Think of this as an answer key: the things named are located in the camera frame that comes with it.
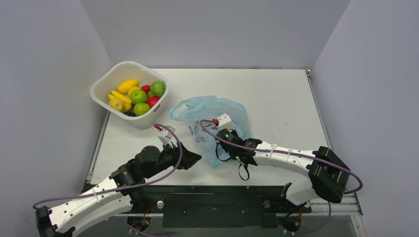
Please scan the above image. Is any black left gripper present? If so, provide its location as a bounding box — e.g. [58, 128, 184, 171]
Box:
[145, 139, 202, 179]

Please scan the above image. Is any light blue plastic bag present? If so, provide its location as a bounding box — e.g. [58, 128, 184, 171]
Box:
[169, 96, 251, 167]

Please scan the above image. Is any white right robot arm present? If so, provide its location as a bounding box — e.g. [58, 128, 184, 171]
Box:
[217, 129, 349, 211]

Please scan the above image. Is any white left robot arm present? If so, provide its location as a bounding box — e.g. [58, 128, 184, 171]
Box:
[36, 144, 202, 237]

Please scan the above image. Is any light green fake apple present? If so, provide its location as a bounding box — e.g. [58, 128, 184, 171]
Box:
[133, 103, 151, 116]

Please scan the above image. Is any red fake apple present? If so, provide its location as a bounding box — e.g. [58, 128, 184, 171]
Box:
[146, 96, 160, 108]

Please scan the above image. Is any yellow fake banana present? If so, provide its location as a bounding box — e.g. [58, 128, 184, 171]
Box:
[108, 90, 132, 104]

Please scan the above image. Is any red fake strawberry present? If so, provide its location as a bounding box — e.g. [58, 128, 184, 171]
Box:
[140, 85, 150, 94]

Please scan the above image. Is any yellow fake pear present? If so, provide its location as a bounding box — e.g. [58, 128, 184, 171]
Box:
[108, 98, 125, 112]

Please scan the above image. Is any yellow fake lemon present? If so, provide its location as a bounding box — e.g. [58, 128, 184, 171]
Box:
[127, 86, 140, 97]

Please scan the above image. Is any yellow fake mango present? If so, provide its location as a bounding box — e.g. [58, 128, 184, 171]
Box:
[117, 79, 139, 94]

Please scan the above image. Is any white plastic basket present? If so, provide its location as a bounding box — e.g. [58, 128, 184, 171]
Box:
[90, 61, 170, 129]

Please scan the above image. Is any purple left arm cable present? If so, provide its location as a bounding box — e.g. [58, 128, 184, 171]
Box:
[32, 123, 184, 237]

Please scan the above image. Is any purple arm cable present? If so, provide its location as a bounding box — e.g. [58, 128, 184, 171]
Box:
[200, 119, 363, 235]
[32, 123, 184, 237]

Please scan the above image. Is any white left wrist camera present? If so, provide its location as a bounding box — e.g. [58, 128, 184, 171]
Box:
[156, 126, 175, 148]

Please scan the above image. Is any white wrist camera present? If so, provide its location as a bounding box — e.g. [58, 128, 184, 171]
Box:
[156, 126, 175, 148]
[216, 114, 235, 132]

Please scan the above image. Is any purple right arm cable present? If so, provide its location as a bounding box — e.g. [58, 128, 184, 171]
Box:
[200, 119, 363, 235]

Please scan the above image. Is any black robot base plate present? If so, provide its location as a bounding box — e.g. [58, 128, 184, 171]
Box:
[125, 185, 311, 229]

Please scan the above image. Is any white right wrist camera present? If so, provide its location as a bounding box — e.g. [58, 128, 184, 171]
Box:
[216, 114, 235, 132]

